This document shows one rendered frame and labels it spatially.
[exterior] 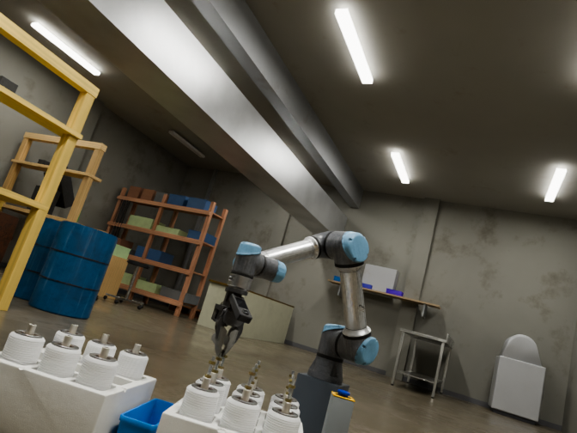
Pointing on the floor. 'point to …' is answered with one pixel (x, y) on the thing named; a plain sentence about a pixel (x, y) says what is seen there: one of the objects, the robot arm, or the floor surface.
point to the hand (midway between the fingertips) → (221, 352)
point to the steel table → (414, 356)
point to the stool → (130, 284)
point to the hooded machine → (518, 381)
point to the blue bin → (143, 417)
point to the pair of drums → (66, 268)
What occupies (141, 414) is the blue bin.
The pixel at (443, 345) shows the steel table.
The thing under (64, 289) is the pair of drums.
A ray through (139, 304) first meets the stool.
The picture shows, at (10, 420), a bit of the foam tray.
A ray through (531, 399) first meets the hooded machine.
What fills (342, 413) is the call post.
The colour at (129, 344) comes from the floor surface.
